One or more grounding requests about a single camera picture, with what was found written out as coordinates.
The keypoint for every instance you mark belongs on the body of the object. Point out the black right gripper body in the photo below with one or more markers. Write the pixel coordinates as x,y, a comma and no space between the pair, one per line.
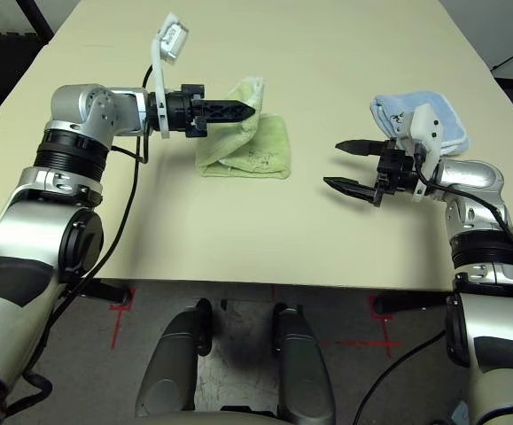
398,172

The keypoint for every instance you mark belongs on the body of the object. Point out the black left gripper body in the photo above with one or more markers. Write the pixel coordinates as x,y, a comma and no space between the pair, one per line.
183,110

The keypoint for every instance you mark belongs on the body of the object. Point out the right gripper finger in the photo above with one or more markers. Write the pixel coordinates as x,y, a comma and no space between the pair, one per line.
353,189
362,148

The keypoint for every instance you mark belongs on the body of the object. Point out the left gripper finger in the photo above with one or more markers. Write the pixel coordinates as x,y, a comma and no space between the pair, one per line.
223,118
229,107

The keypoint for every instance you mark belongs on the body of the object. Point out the green towel white trim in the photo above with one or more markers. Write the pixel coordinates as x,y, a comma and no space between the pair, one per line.
265,146

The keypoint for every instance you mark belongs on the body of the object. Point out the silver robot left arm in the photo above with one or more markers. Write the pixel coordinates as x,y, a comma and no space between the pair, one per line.
39,230

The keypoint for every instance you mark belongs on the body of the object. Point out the light blue folded towel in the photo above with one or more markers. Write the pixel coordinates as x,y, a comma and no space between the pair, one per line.
453,128

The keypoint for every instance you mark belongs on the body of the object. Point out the black table foot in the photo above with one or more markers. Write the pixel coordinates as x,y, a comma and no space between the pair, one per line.
411,303
110,293

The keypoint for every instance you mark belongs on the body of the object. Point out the grey robot right leg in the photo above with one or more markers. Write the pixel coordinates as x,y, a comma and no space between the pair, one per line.
305,367

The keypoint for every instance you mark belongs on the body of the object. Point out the small blue floor object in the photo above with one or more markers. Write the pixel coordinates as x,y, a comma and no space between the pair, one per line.
462,414

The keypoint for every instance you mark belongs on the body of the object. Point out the pale robot waist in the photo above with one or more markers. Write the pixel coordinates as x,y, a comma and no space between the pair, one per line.
203,419

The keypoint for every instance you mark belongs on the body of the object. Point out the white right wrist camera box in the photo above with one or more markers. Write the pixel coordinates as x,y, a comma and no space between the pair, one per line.
424,128

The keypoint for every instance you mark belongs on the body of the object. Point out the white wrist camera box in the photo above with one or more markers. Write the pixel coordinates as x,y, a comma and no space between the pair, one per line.
424,128
172,37

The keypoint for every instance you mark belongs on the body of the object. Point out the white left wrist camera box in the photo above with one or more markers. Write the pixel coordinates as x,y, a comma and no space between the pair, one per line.
172,37

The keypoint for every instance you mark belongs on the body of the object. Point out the black metal frame bar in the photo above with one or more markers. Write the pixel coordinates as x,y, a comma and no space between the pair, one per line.
39,22

